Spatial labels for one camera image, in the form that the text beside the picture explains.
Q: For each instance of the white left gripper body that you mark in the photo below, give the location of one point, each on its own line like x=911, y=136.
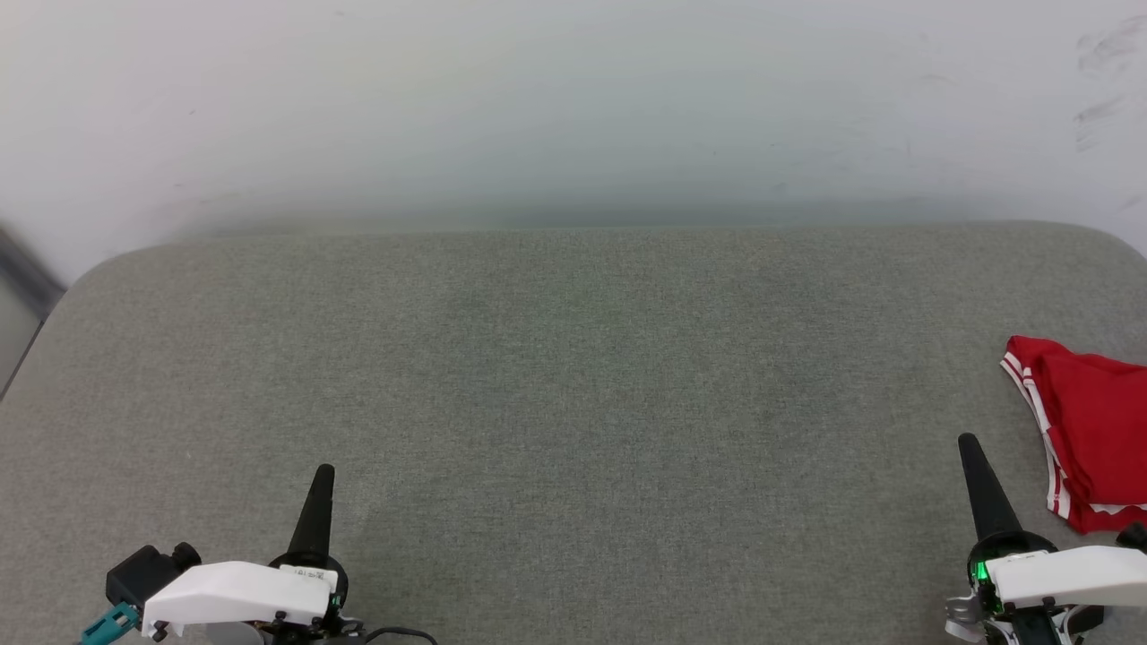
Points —
x=237, y=596

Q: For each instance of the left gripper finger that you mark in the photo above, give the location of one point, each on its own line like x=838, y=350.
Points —
x=317, y=520

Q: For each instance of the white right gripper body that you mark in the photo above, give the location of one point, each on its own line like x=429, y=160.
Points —
x=1066, y=578

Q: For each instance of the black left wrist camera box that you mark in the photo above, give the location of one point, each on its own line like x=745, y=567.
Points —
x=143, y=573

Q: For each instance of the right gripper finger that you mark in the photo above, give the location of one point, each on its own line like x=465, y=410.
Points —
x=986, y=493

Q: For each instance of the red and white garment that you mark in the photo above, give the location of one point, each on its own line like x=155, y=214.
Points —
x=1098, y=430

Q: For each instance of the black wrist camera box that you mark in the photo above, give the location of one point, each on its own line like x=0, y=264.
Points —
x=1134, y=536
x=143, y=573

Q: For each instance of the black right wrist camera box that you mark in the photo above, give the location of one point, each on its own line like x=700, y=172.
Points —
x=1134, y=536

